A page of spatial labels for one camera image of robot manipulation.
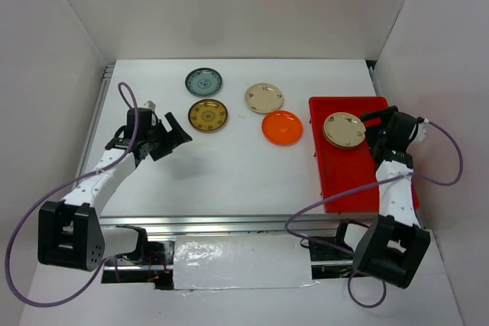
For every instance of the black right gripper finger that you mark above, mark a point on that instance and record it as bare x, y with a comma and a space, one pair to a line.
384, 114
375, 139

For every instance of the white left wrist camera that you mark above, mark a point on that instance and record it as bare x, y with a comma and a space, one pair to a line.
149, 105

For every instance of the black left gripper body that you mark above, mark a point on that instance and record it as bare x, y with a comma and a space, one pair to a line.
156, 135

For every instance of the blue floral plate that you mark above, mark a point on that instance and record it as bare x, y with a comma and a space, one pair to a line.
203, 82

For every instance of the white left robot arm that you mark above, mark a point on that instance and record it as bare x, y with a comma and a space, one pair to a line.
69, 231

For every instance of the red plastic bin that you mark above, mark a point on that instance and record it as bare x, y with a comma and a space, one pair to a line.
341, 169

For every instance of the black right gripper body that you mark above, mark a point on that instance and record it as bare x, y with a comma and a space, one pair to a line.
385, 128

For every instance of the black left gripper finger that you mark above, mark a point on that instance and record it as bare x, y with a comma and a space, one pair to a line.
177, 134
162, 148

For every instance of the cream plate with characters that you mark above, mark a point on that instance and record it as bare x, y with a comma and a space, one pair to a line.
344, 130

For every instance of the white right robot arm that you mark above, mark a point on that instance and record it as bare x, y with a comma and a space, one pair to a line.
394, 245

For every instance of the yellow patterned plate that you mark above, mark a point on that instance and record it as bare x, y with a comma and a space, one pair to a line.
208, 115

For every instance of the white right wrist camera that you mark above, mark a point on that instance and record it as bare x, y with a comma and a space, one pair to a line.
420, 130

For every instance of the orange plate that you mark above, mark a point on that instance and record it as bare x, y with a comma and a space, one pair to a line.
282, 128

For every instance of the aluminium table frame rail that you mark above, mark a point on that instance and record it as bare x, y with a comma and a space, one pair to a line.
233, 179

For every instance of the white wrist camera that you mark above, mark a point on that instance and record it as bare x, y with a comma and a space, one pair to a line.
149, 105
420, 130

